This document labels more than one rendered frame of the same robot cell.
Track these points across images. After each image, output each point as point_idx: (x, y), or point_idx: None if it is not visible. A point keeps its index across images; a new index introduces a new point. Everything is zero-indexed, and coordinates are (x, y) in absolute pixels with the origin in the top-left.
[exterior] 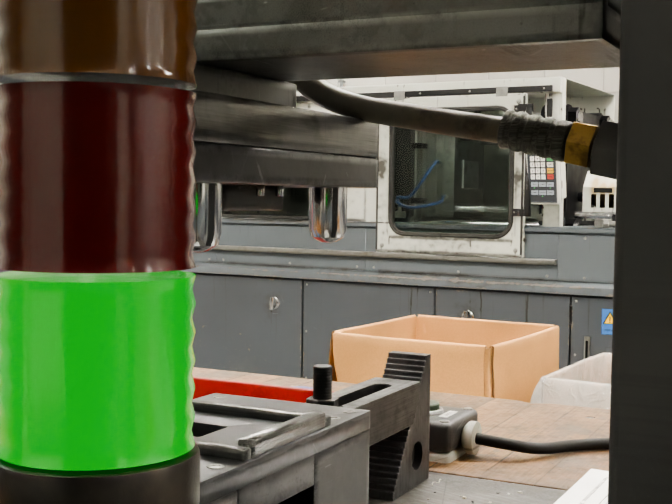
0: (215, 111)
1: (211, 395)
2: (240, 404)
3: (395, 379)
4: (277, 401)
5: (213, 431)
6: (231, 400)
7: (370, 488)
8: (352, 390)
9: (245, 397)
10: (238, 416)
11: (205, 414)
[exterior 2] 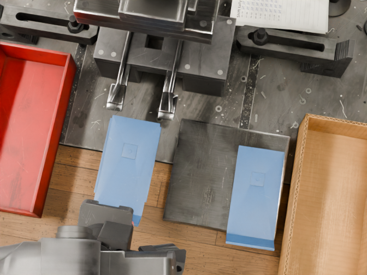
0: None
1: (99, 56)
2: (111, 40)
3: (3, 13)
4: (102, 30)
5: (146, 37)
6: (105, 46)
7: (35, 36)
8: (35, 24)
9: (98, 43)
10: (131, 34)
11: (132, 45)
